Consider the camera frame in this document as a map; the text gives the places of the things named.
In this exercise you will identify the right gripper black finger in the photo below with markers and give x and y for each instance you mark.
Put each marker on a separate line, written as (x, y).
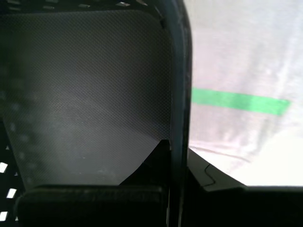
(94, 208)
(236, 208)

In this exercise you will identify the black perforated plastic basket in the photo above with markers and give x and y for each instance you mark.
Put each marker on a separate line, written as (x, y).
(94, 71)

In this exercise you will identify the long green tape strip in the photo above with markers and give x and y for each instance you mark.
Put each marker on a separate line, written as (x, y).
(236, 100)

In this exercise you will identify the white table cloth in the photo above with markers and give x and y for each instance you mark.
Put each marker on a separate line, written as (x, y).
(236, 47)

